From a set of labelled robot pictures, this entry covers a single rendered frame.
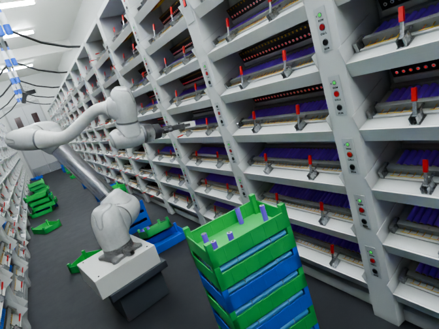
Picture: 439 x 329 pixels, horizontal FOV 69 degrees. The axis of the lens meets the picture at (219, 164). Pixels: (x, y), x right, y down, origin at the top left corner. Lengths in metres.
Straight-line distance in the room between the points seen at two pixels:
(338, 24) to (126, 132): 1.01
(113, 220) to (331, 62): 1.24
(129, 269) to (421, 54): 1.47
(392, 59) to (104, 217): 1.39
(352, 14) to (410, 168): 0.48
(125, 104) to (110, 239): 0.68
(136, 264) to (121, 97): 0.82
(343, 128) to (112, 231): 1.20
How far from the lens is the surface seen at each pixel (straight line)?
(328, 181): 1.22
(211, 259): 0.98
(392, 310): 1.38
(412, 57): 0.93
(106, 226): 1.72
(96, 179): 1.93
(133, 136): 1.57
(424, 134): 0.97
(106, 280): 1.71
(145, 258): 1.75
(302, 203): 1.47
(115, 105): 1.55
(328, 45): 1.04
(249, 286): 1.08
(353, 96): 1.03
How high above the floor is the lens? 0.98
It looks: 14 degrees down
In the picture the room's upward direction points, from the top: 18 degrees counter-clockwise
